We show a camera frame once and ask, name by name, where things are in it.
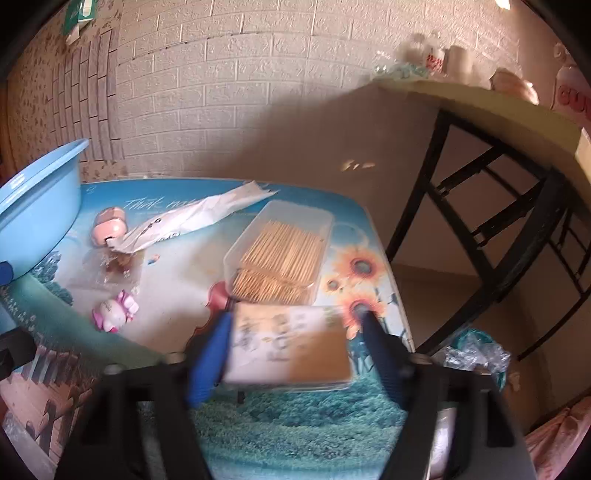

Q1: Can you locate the blue plastic basin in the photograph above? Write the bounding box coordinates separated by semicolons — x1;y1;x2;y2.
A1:
0;138;90;282

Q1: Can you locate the pink doll figure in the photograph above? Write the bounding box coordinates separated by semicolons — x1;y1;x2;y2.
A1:
91;208;127;247

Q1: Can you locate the white paper packet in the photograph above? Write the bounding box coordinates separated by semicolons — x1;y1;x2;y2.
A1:
111;181;280;254

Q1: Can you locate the pink cloth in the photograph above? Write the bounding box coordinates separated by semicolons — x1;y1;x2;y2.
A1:
526;401;591;480

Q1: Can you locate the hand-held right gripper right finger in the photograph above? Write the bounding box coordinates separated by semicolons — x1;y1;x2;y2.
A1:
360;310;539;480

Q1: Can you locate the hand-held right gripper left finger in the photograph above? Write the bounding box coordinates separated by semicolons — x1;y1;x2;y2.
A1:
54;313;236;480

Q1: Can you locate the crumpled greenish plastic bag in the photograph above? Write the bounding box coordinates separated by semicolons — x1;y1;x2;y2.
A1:
373;59;430;82

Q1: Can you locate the white bottle with red label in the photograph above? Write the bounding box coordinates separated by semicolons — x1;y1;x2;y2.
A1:
426;33;446;77

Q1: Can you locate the bag of pale buns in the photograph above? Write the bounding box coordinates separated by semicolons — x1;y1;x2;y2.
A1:
489;68;539;105

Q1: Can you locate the folding table with yellow top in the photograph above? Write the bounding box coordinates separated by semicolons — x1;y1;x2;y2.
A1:
369;76;591;361

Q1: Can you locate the clear plastic toothpick box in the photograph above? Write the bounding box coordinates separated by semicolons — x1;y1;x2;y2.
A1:
223;199;335;306

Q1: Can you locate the stack of paper cups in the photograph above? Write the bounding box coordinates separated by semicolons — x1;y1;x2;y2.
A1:
445;45;474;85

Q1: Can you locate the pink white cat figure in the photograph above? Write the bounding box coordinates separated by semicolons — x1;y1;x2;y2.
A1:
91;290;140;334

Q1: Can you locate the pink lettered container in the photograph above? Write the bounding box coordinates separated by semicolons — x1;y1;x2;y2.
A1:
551;64;591;126

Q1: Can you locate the green tissue box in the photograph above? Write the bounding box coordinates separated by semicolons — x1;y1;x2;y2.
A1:
65;0;94;44

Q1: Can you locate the small clear plastic bag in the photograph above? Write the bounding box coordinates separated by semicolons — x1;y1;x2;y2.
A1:
69;249;144;296

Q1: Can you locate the white green labelled canister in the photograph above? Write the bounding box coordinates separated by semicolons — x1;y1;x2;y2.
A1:
224;302;354;391

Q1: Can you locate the printed low table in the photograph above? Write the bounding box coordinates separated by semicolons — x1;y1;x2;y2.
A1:
0;178;458;480

